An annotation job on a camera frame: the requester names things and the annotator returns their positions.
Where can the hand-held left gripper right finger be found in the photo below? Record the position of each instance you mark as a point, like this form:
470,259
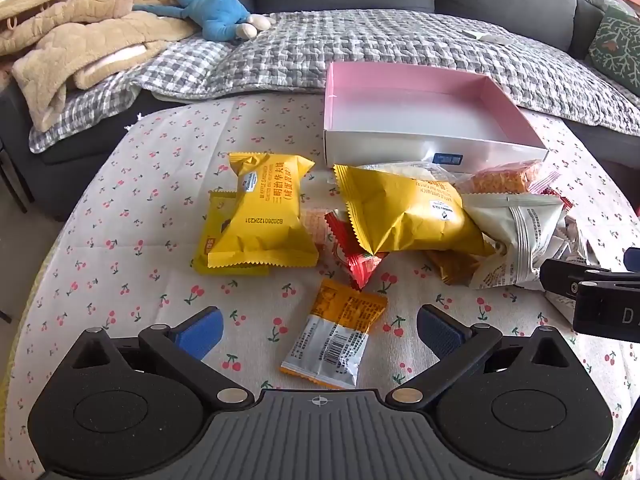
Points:
440,330

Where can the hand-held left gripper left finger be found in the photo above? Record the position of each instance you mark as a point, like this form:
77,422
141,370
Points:
197,332

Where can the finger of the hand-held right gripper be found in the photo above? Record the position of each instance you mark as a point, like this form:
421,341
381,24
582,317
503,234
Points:
565,275
634,259

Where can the white printed snack packet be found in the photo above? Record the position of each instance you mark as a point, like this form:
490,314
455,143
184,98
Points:
572,240

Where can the pale green snack packet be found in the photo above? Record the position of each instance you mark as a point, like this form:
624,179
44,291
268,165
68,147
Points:
520,240

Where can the red snack packet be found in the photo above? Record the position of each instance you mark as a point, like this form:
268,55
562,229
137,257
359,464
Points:
357,265
556,195

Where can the yellow cracker packet blue logo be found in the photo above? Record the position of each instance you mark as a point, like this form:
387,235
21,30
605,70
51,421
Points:
212,245

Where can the orange and silver snack packet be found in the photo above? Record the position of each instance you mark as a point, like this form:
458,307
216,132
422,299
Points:
330,340

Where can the orange rice crisp packet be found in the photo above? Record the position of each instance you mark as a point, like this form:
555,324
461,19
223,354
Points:
505,177

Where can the yellow sandwich cake packet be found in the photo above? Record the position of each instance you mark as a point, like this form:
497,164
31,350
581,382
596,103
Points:
270,210
400,210

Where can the clear rice crisp packet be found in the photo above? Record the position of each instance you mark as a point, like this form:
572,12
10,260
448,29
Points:
314,225

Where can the pink cardboard box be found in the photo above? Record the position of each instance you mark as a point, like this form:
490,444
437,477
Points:
400,110

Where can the cherry print tablecloth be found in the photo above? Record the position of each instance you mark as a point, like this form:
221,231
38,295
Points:
125,210

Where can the green patterned cushion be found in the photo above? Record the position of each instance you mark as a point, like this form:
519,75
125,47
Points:
617,45

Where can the black metal chair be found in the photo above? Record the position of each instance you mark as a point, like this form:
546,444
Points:
20,185

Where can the grey checked quilt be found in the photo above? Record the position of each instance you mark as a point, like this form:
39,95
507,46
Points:
400,45

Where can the blue plush toy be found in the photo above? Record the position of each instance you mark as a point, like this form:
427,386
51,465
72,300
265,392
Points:
215,15

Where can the beige quilted blanket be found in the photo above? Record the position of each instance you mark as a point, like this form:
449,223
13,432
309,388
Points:
75,25

